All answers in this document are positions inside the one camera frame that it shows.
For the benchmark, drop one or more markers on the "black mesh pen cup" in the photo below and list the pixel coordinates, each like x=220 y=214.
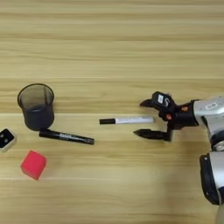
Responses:
x=38 y=116

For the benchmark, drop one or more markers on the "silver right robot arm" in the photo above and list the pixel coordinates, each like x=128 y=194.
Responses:
x=211 y=116

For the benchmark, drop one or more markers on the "small black white cube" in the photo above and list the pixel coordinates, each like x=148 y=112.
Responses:
x=6 y=138

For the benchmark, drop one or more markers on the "black marker pen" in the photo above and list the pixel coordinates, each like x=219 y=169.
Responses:
x=67 y=137

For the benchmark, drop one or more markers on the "red foam cube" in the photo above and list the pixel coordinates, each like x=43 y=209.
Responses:
x=33 y=164

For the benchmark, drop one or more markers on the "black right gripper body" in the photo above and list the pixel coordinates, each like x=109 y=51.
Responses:
x=182 y=116

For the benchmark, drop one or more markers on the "small black box white label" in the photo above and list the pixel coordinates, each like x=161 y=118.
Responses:
x=163 y=100

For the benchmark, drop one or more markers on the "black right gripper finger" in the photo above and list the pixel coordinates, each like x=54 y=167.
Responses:
x=148 y=103
x=151 y=134

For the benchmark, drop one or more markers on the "white marker black cap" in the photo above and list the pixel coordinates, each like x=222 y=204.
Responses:
x=131 y=120

